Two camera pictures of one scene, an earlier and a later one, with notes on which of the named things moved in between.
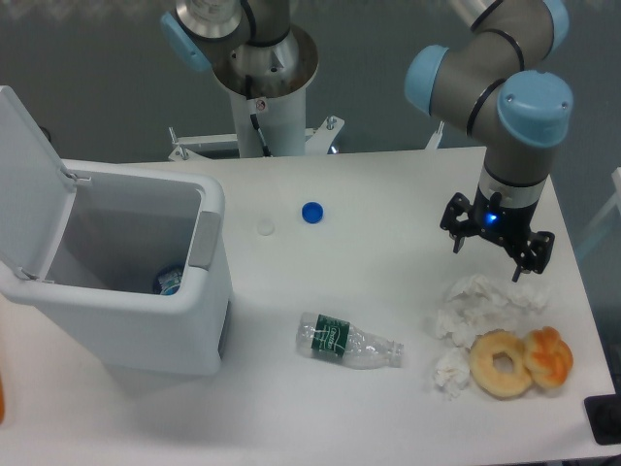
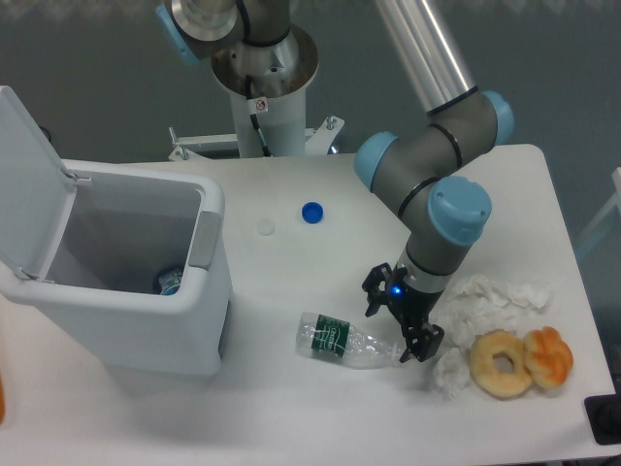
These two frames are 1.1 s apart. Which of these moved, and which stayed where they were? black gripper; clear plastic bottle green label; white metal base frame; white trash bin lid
Moved: black gripper
Stayed: white trash bin lid; white metal base frame; clear plastic bottle green label
